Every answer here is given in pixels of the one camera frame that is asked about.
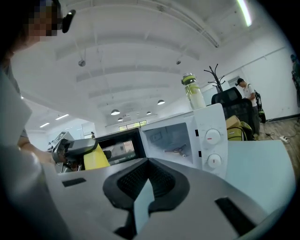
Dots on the person's left forearm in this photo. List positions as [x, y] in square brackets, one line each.
[35, 152]

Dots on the white power strip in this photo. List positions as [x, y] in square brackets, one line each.
[284, 138]

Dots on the grey three-armed fidget spinner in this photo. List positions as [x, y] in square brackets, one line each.
[178, 150]

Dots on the long ceiling light tube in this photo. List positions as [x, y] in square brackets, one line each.
[245, 12]

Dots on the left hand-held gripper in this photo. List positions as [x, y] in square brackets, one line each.
[61, 154]

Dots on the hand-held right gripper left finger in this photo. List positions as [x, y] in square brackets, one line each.
[93, 199]

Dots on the white microwave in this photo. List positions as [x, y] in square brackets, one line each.
[211, 122]

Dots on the grey t-shirt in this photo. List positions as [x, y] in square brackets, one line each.
[14, 117]

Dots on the black coat rack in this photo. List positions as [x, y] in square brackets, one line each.
[218, 82]

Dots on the person's head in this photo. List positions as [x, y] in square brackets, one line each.
[42, 23]

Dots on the black high-back office chair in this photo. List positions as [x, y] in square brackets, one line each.
[232, 107]

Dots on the yellow green backpack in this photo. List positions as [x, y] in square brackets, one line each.
[239, 131]

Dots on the black head-worn camera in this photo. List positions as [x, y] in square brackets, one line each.
[68, 21]

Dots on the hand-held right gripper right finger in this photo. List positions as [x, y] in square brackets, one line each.
[199, 199]

